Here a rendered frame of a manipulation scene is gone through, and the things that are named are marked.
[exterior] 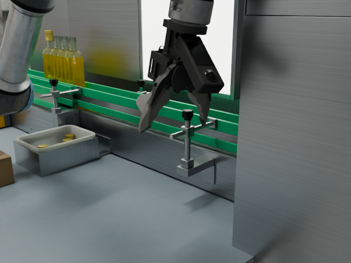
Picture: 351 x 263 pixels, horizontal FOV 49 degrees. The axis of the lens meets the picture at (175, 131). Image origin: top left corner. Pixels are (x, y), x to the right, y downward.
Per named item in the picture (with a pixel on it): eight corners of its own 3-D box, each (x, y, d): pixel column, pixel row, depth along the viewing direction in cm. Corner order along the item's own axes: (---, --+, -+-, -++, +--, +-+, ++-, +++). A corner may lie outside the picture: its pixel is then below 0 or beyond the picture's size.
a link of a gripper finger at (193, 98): (199, 108, 83) (186, 75, 77) (217, 119, 78) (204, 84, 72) (189, 117, 82) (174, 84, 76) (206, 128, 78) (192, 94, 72)
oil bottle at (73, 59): (86, 102, 158) (83, 49, 152) (74, 105, 155) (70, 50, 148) (79, 100, 162) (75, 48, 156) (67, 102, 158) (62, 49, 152)
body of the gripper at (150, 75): (177, 80, 78) (188, 19, 74) (203, 94, 72) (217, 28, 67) (145, 80, 74) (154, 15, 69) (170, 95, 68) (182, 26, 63)
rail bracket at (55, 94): (84, 108, 148) (81, 75, 144) (43, 116, 136) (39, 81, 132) (79, 106, 150) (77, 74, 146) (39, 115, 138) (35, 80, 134)
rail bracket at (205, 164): (219, 181, 109) (221, 104, 102) (178, 203, 97) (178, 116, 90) (205, 177, 112) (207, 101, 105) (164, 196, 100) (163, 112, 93)
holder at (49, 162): (112, 154, 139) (110, 133, 136) (41, 177, 120) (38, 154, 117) (84, 143, 150) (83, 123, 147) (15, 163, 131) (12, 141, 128)
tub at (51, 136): (100, 157, 135) (98, 133, 132) (41, 176, 119) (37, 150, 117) (72, 145, 146) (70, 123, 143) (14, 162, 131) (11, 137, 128)
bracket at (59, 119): (81, 126, 149) (80, 109, 146) (59, 132, 142) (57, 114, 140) (76, 124, 151) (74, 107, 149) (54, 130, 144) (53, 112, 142)
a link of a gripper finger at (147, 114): (128, 122, 73) (158, 84, 74) (143, 135, 69) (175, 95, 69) (117, 115, 71) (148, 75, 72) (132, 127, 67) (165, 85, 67)
